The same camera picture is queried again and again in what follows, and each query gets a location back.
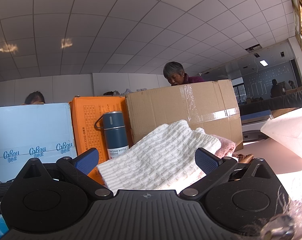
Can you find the light blue cardboard box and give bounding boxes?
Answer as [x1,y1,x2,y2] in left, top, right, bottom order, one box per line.
[0,102,78,183]

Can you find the pink knitted garment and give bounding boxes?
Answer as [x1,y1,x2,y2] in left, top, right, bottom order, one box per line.
[190,127,238,180]

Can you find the dark folded umbrella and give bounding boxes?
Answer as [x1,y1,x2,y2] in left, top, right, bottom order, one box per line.
[94,111,130,160]

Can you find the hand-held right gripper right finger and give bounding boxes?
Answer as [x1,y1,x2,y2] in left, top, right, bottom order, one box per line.
[179,148,279,200]

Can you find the cream white garment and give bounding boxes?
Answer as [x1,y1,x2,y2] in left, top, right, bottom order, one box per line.
[260,112,302,166]

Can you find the brown cardboard box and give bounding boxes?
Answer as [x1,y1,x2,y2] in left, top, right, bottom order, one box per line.
[125,79,243,151]

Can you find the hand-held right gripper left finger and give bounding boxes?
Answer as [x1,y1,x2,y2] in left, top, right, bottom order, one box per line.
[16,148,114,200]

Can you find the brown leather item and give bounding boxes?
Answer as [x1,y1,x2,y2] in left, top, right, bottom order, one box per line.
[232,153,254,164]

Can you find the white and blue device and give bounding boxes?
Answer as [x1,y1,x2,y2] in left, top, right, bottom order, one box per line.
[241,109,273,141]

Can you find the white knitted sweater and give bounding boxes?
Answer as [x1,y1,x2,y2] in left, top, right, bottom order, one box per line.
[96,120,221,197]

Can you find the orange cardboard box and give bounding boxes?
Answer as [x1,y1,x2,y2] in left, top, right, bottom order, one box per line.
[69,95,132,185]

